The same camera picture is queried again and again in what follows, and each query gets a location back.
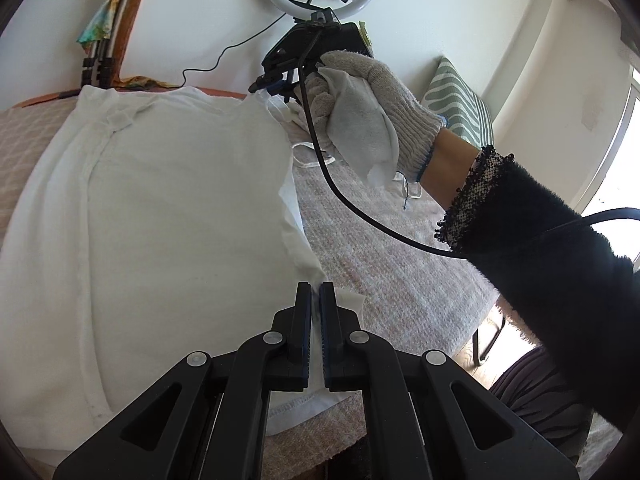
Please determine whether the white t-shirt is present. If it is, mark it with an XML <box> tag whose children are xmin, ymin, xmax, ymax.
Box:
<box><xmin>0</xmin><ymin>84</ymin><xmax>369</xmax><ymax>466</ymax></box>

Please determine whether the right forearm black sleeve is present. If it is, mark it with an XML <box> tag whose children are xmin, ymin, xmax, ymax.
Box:
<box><xmin>420</xmin><ymin>129</ymin><xmax>639</xmax><ymax>430</ymax></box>

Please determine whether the right hand white glove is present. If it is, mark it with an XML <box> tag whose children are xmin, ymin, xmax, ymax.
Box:
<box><xmin>295</xmin><ymin>51</ymin><xmax>446</xmax><ymax>186</ymax></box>

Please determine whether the dark striped skirt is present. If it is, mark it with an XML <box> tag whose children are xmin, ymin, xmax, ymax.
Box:
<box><xmin>487</xmin><ymin>343</ymin><xmax>626</xmax><ymax>461</ymax></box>

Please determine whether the pink plaid bed blanket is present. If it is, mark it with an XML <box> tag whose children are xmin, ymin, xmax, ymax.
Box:
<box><xmin>1</xmin><ymin>100</ymin><xmax>496</xmax><ymax>479</ymax></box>

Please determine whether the green striped cushion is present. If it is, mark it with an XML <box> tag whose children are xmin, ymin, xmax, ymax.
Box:
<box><xmin>421</xmin><ymin>56</ymin><xmax>494</xmax><ymax>150</ymax></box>

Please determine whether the colourful floral scarf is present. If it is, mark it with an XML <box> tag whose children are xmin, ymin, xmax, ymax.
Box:
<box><xmin>77</xmin><ymin>0</ymin><xmax>120</xmax><ymax>55</ymax></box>

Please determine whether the grey folded tripod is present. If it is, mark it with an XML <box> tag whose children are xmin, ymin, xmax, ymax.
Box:
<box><xmin>77</xmin><ymin>0</ymin><xmax>130</xmax><ymax>88</ymax></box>

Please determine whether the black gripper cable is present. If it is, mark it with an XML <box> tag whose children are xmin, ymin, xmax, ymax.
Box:
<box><xmin>297</xmin><ymin>29</ymin><xmax>640</xmax><ymax>260</ymax></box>

